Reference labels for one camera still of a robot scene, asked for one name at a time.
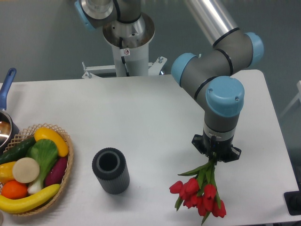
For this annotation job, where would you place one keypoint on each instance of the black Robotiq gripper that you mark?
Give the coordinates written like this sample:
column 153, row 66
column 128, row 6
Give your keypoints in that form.
column 218, row 150

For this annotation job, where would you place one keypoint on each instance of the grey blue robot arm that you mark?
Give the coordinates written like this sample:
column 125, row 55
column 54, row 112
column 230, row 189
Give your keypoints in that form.
column 207, row 79

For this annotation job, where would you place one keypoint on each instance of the woven wicker basket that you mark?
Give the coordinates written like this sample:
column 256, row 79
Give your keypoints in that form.
column 28, row 133

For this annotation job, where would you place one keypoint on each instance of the green cucumber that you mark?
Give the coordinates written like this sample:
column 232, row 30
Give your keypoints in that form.
column 18, row 151

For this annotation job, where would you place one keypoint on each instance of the dark grey ribbed vase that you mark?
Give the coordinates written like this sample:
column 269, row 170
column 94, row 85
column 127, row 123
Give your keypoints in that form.
column 110, row 168

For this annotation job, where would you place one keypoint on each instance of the black device at edge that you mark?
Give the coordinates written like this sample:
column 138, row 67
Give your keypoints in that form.
column 293, row 202

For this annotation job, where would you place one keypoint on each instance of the white frame at right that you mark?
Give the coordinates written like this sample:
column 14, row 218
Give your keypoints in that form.
column 294, row 103

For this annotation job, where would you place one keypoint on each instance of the blue handled saucepan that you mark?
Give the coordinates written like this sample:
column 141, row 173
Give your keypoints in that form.
column 8, row 129

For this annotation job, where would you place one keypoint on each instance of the red tulip bouquet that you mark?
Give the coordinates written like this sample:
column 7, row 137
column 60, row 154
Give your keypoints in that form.
column 200, row 192

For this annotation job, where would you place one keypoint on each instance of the orange fruit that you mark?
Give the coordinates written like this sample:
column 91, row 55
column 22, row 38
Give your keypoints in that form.
column 14, row 190

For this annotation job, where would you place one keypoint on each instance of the yellow squash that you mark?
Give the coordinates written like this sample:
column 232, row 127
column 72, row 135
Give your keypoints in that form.
column 47, row 133

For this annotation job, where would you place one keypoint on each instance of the yellow banana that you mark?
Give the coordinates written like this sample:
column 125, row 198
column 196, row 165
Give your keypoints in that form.
column 28, row 203

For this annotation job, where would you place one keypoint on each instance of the green bok choy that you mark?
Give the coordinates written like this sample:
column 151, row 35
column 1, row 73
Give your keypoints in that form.
column 45, row 153

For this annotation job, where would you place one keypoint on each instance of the yellow bell pepper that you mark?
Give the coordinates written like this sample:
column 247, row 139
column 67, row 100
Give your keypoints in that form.
column 6, row 173

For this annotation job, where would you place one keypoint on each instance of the beige round disc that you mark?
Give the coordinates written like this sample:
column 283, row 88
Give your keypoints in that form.
column 25, row 170

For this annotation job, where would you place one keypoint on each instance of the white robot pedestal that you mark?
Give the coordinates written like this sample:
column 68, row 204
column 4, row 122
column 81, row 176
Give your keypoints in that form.
column 130, row 48

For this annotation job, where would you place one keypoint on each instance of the purple sweet potato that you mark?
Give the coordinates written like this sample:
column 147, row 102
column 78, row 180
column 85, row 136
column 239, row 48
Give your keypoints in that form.
column 56, row 174

